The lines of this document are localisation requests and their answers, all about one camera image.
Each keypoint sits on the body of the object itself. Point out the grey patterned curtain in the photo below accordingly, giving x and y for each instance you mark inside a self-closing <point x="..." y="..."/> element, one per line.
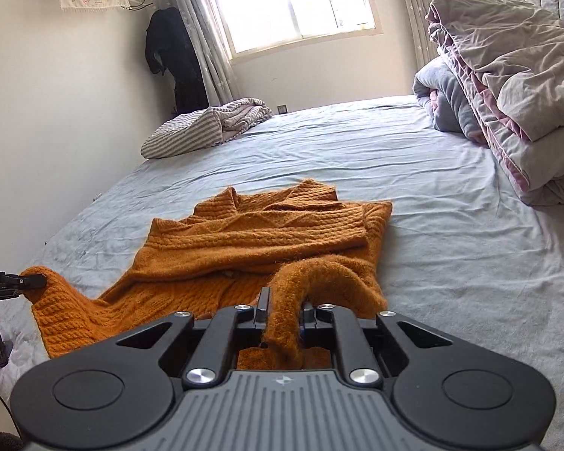
<point x="206" y="30"/>

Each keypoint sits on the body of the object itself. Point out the folded blue grey blanket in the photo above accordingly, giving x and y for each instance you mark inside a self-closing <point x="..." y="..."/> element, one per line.
<point x="438" y="91"/>

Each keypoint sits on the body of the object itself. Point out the striped grey pillow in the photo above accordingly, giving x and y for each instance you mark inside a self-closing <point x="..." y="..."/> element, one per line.
<point x="203" y="129"/>

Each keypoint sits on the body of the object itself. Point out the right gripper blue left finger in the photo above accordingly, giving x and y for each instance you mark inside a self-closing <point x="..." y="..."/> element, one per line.
<point x="216" y="343"/>

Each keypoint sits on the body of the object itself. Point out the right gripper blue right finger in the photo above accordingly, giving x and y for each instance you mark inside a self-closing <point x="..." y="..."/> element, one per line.
<point x="337" y="329"/>

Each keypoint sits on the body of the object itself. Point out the black hanging coat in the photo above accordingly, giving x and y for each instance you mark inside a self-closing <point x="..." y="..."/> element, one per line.
<point x="169" y="48"/>

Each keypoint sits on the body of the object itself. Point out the orange cable knit cardigan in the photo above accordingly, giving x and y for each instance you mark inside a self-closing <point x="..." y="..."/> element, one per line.
<point x="302" y="243"/>

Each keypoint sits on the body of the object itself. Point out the grey bed sheet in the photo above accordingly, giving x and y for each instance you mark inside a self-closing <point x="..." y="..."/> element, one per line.
<point x="462" y="253"/>

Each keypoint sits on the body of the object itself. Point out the folded grey pink quilt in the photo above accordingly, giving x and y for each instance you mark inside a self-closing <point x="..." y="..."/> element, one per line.
<point x="508" y="58"/>

